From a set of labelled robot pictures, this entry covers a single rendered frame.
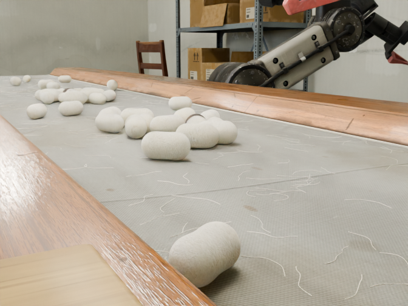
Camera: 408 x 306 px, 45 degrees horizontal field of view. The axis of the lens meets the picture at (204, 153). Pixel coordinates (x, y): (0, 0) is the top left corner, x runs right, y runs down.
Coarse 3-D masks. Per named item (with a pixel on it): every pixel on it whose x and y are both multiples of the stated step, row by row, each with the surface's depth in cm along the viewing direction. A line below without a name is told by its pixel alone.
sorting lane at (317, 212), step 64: (64, 128) 54; (256, 128) 53; (128, 192) 29; (192, 192) 29; (256, 192) 29; (320, 192) 29; (384, 192) 29; (256, 256) 20; (320, 256) 20; (384, 256) 20
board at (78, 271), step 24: (0, 264) 11; (24, 264) 11; (48, 264) 11; (72, 264) 11; (96, 264) 11; (0, 288) 10; (24, 288) 10; (48, 288) 10; (72, 288) 10; (96, 288) 10; (120, 288) 10
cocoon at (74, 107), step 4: (60, 104) 63; (64, 104) 63; (68, 104) 63; (72, 104) 63; (76, 104) 64; (80, 104) 64; (60, 108) 63; (64, 108) 63; (68, 108) 63; (72, 108) 63; (76, 108) 64; (80, 108) 64; (60, 112) 63; (64, 112) 63; (68, 112) 63; (72, 112) 63; (76, 112) 64; (80, 112) 64
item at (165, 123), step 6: (156, 120) 47; (162, 120) 47; (168, 120) 47; (174, 120) 48; (180, 120) 48; (150, 126) 47; (156, 126) 47; (162, 126) 47; (168, 126) 47; (174, 126) 48
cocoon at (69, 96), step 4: (64, 92) 76; (68, 92) 76; (72, 92) 76; (76, 92) 76; (80, 92) 76; (64, 96) 75; (68, 96) 75; (72, 96) 75; (76, 96) 76; (80, 96) 76; (84, 96) 76; (64, 100) 75; (68, 100) 75; (72, 100) 75; (76, 100) 76; (80, 100) 76; (84, 100) 76
